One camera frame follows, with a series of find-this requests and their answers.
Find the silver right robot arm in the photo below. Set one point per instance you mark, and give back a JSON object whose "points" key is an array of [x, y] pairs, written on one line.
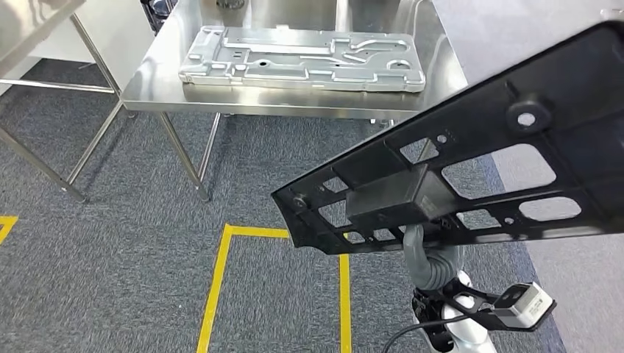
{"points": [[468, 336]]}

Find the silver stamped metal pallet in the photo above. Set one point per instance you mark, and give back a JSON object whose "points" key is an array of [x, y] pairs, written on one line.
{"points": [[273, 80]]}

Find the stainless steel workbench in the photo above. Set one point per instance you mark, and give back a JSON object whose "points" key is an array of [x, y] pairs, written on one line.
{"points": [[292, 105]]}

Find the white cabinet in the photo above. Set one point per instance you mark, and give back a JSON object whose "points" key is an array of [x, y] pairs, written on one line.
{"points": [[117, 34]]}

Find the small stainless steel table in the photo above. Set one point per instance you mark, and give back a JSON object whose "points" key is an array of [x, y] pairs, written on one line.
{"points": [[29, 29]]}

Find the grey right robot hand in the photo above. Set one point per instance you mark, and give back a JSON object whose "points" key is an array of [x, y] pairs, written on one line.
{"points": [[431, 273]]}

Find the black plastic plate frame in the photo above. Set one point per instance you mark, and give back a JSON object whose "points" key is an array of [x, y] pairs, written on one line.
{"points": [[560, 87]]}

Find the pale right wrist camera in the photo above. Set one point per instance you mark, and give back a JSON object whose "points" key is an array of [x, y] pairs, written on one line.
{"points": [[526, 304]]}

